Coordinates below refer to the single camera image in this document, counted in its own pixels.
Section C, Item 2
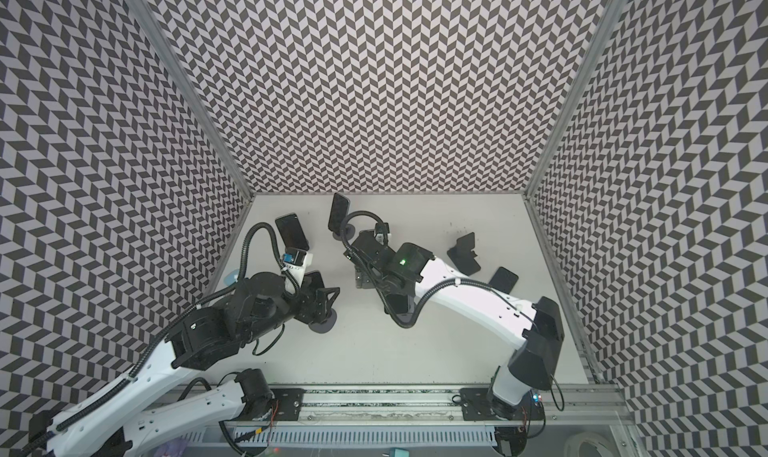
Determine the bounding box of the back phone teal edge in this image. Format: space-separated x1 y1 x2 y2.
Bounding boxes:
328 193 350 233

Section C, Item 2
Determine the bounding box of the blue oval object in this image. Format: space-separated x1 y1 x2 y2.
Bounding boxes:
224 270 239 285

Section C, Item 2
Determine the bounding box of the black folding stand right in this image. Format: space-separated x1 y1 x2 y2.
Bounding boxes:
447 232 481 276

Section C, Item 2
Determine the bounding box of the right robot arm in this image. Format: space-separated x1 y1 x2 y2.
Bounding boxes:
328 210 565 420

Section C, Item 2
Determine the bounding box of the black centre stand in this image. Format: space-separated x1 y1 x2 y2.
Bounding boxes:
355 267 375 289

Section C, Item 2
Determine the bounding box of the grey round stand back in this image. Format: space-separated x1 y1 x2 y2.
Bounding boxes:
332 224 355 241

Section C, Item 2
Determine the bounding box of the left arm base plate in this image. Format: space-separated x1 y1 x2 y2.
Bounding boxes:
236 387 305 422

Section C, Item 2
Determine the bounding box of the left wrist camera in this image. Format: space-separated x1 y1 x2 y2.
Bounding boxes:
282 247 313 283

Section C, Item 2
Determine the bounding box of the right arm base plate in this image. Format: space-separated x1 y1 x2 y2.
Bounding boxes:
451 387 545 422

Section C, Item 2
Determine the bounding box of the grey round stand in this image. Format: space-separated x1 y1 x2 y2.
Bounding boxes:
308 309 337 334
332 224 355 241

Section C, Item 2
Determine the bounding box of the grey round stand front left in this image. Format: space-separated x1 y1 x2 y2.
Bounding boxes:
308 309 337 334

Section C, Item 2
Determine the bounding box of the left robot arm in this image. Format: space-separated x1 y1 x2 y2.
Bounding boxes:
19 222 340 456

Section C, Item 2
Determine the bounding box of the aluminium rail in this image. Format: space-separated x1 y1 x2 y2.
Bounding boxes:
272 384 632 426

